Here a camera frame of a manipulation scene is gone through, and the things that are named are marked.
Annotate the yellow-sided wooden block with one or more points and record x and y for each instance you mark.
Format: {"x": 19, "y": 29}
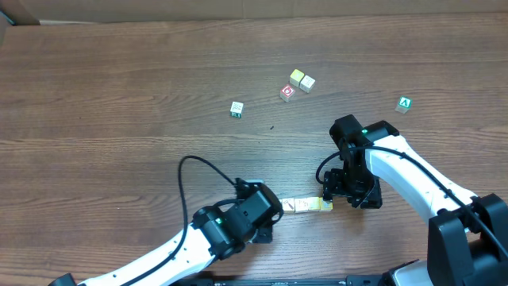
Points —
{"x": 307, "y": 83}

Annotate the green A wooden block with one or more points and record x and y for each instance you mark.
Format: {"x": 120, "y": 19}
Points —
{"x": 404, "y": 105}

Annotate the yellow-topped wooden block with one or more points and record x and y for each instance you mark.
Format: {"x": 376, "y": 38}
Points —
{"x": 296, "y": 77}

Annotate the red-topped wooden block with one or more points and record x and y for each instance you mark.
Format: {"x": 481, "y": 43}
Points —
{"x": 287, "y": 93}

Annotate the yellow wooden block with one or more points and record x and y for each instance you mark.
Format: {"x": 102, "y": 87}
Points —
{"x": 314, "y": 204}

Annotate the red W wooden block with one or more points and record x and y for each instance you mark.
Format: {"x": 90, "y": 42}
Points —
{"x": 301, "y": 205}

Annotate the plain wooden block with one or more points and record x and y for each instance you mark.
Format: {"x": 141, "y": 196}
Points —
{"x": 325, "y": 205}

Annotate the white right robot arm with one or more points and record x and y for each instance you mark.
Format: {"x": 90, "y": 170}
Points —
{"x": 467, "y": 233}

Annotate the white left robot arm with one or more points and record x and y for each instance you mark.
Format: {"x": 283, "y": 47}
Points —
{"x": 215, "y": 233}

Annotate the green-sided wooden block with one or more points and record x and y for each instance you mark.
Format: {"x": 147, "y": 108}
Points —
{"x": 236, "y": 109}

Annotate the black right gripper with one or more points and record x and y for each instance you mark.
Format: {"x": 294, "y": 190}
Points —
{"x": 353, "y": 195}

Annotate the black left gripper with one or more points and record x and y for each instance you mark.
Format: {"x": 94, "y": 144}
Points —
{"x": 272, "y": 218}

